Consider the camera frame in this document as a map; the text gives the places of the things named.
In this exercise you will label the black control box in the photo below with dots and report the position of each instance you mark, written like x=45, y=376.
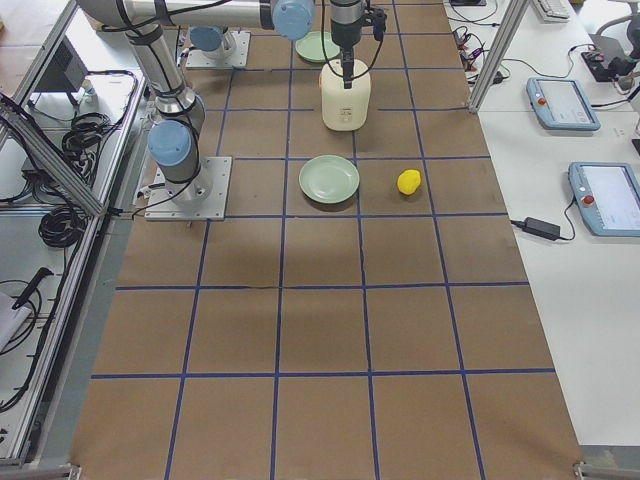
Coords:
x=66, y=69

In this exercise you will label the teach pendant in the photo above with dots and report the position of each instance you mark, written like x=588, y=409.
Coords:
x=607, y=195
x=561, y=105

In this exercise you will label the aluminium frame post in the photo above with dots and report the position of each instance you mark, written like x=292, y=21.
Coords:
x=507, y=30

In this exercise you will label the near teach pendant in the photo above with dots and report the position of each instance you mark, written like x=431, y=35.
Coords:
x=607, y=195

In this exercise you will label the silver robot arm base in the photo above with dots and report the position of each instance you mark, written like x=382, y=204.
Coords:
x=212, y=40

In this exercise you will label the white keyboard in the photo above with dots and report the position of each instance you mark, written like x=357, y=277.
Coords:
x=551, y=11

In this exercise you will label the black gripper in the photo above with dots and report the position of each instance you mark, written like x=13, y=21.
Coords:
x=344, y=31

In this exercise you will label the black power adapter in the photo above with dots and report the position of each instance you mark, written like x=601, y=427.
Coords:
x=541, y=229

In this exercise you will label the green plate near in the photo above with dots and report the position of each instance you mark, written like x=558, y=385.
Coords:
x=329, y=179

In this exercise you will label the green plate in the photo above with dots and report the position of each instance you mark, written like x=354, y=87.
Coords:
x=329, y=179
x=317, y=47

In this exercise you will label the far teach pendant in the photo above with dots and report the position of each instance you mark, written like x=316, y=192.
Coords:
x=561, y=105

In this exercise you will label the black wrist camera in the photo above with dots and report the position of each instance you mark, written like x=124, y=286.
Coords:
x=378, y=19

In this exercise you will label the aluminium frame rail left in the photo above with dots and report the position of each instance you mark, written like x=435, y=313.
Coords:
x=43, y=154

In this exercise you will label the yellow lemon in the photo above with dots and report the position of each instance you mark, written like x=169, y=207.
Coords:
x=409, y=181

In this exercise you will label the green plate far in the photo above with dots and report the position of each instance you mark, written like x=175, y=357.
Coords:
x=317, y=47

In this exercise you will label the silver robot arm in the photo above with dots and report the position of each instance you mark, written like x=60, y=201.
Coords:
x=173, y=142

